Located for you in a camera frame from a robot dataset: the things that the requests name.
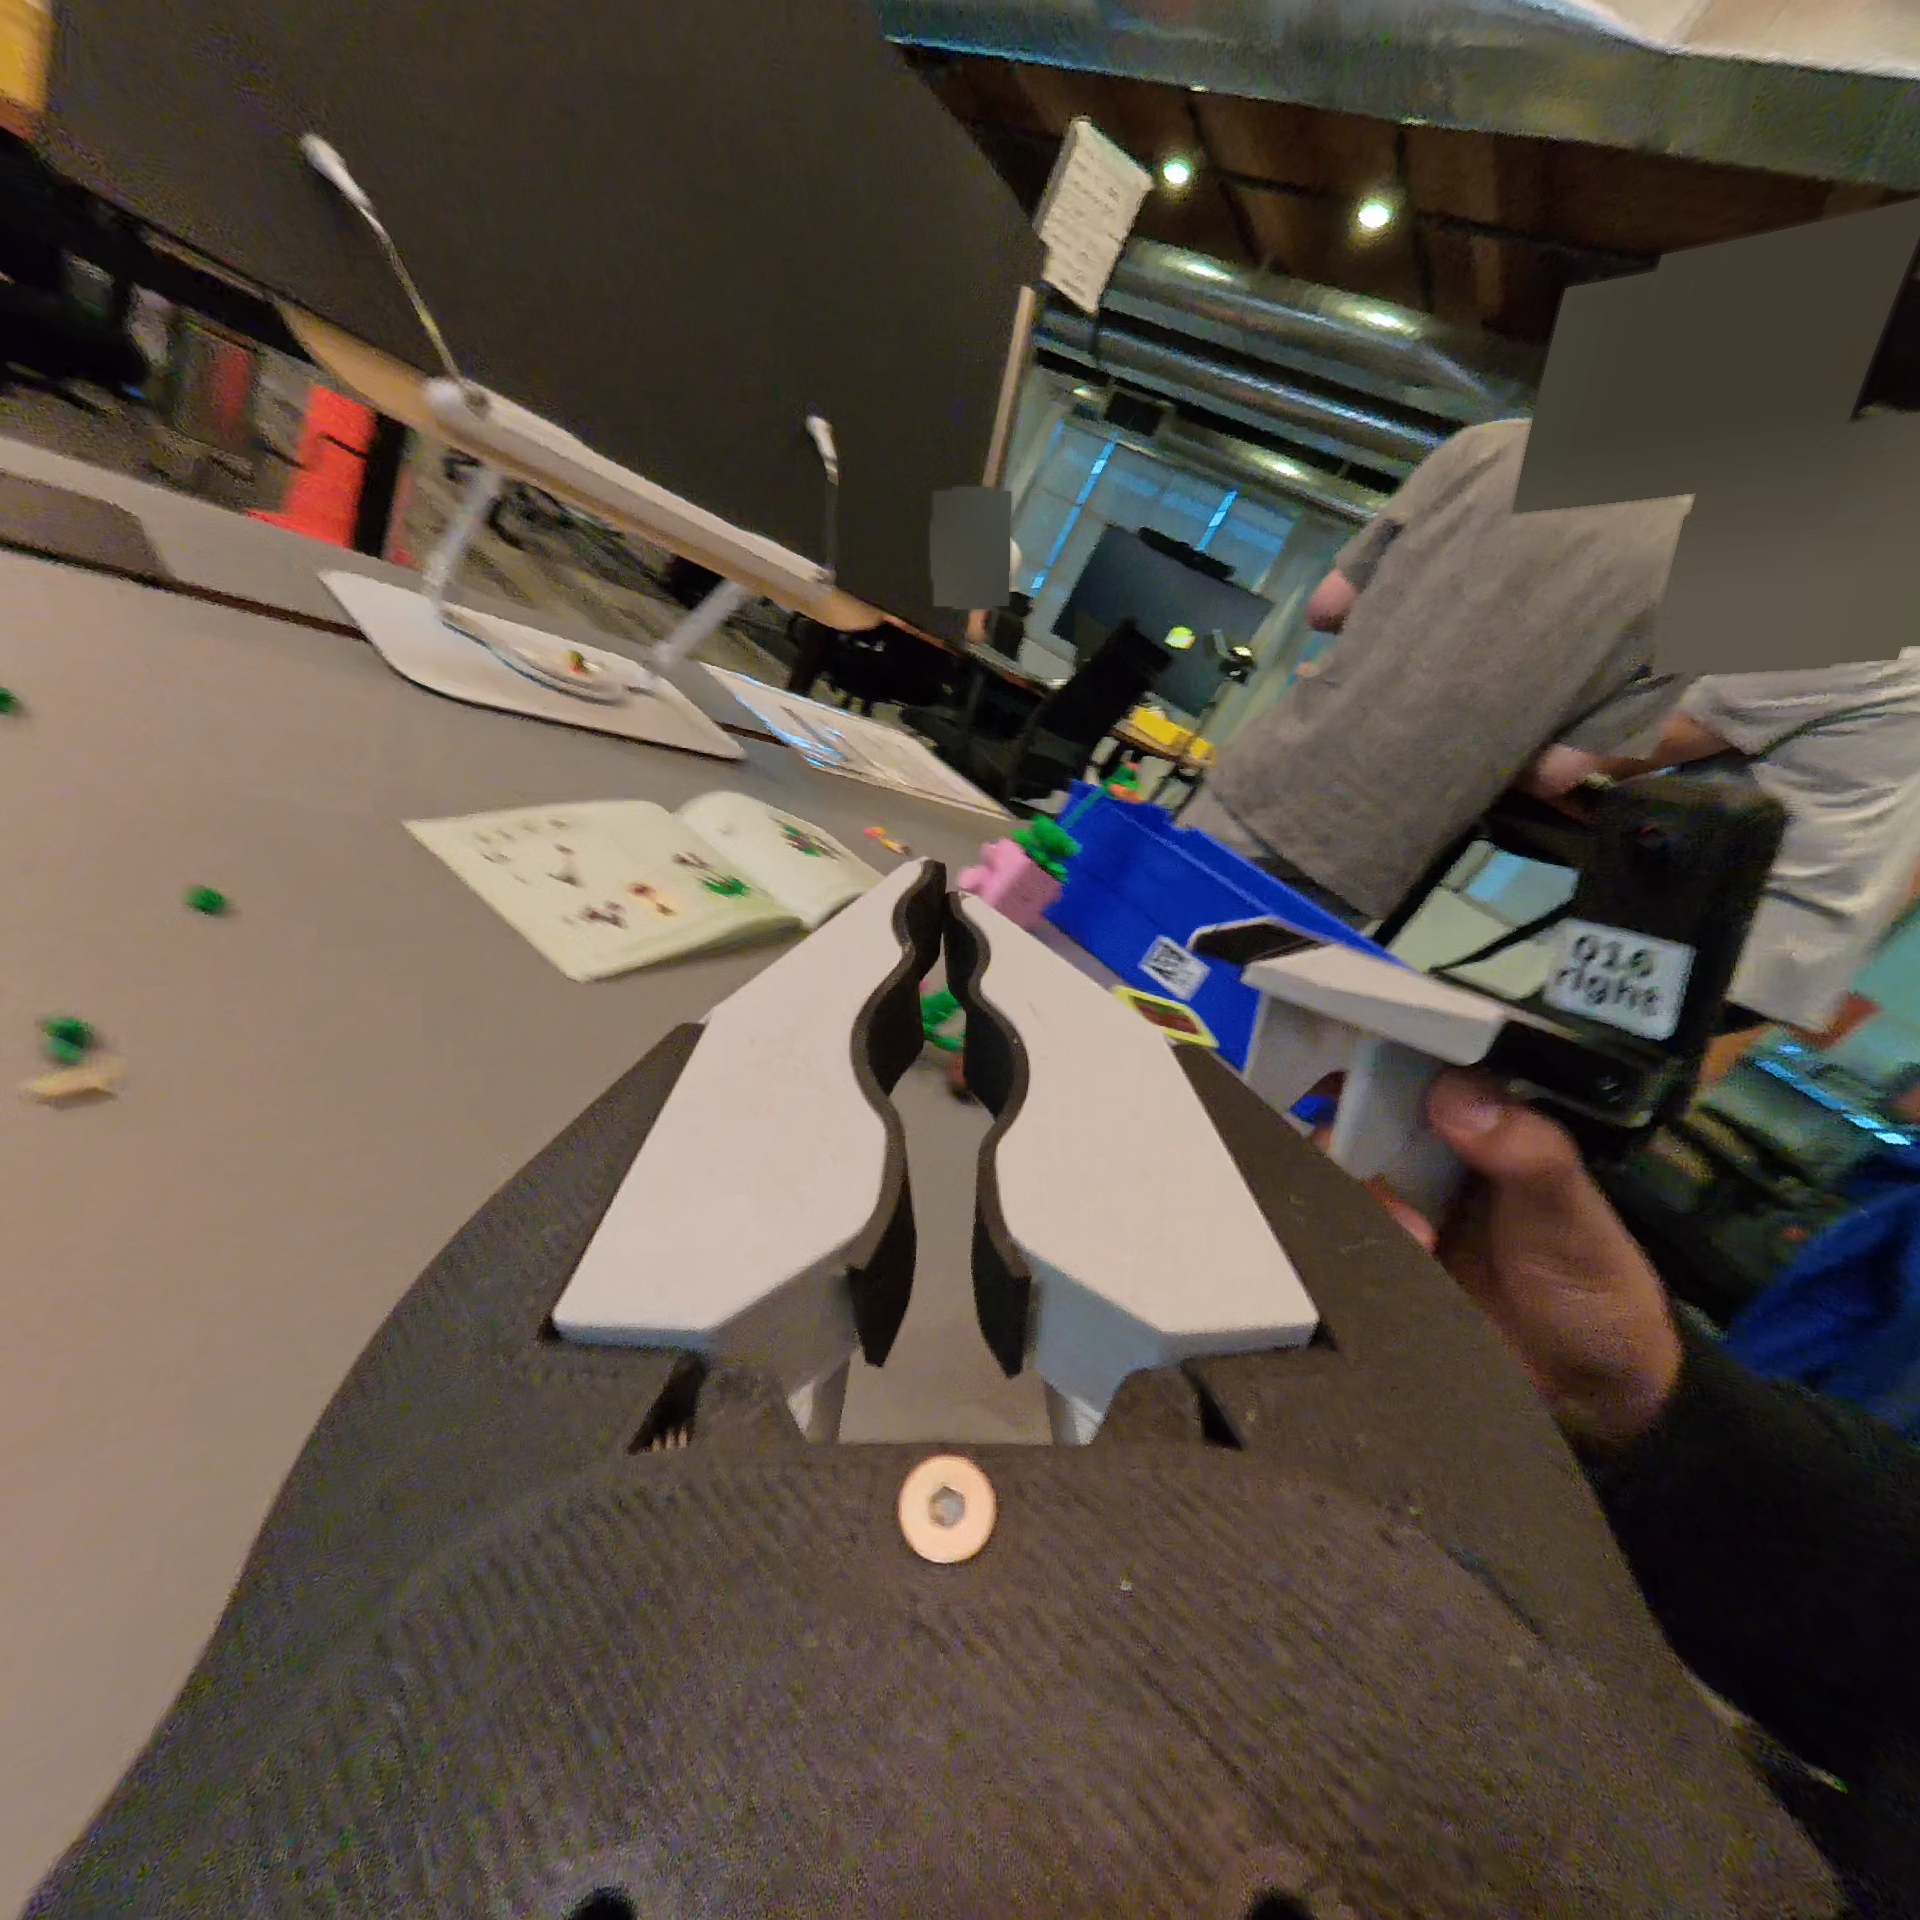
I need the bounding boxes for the white desk stand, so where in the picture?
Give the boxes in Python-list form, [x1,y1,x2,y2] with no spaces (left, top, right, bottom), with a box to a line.
[300,134,846,762]

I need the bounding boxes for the white hanging paper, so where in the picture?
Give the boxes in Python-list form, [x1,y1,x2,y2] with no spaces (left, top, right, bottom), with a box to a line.
[1032,116,1156,314]

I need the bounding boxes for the open instruction booklet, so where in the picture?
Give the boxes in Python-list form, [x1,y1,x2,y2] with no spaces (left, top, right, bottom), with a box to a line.
[404,792,888,986]

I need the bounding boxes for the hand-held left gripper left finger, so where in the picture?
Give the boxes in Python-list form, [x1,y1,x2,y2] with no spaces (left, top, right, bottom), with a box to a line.
[550,859,952,1441]

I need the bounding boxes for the person's right forearm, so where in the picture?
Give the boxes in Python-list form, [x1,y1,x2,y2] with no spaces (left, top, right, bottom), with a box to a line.
[1558,1305,1920,1802]

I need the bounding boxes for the silver ventilation duct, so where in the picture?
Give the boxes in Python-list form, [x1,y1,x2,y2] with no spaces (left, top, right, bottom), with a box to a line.
[1036,240,1547,473]

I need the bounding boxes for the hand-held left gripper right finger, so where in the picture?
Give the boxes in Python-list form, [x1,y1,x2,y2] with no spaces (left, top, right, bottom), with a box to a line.
[942,889,1322,1444]

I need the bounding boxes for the black office chair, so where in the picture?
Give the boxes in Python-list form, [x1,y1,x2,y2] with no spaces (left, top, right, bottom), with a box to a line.
[1005,617,1176,806]

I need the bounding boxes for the person's right hand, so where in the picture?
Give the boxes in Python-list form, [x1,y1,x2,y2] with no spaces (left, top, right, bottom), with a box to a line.
[1381,1073,1685,1444]

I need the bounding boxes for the blue plastic bin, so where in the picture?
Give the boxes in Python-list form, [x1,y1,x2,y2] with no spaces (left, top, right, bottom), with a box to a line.
[1043,779,1412,1074]

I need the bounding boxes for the blue cloth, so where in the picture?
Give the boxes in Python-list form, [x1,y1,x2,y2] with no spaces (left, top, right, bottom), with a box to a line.
[1726,1142,1920,1396]

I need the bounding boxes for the pink toy pot with plant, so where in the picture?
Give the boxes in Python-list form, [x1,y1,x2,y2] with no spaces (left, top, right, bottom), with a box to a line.
[957,817,1085,932]

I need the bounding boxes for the large dark monitor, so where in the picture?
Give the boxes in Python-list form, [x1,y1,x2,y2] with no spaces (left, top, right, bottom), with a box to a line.
[36,0,1049,641]

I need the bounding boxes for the small black monitor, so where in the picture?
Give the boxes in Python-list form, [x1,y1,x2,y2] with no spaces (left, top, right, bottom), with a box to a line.
[1049,527,1277,706]

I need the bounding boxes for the large printed sheet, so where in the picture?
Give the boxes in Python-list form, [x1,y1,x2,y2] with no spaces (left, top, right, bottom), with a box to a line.
[702,663,1016,823]

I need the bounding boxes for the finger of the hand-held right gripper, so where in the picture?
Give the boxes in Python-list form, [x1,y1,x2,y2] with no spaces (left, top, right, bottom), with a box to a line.
[1192,920,1514,1067]
[1246,996,1348,1121]

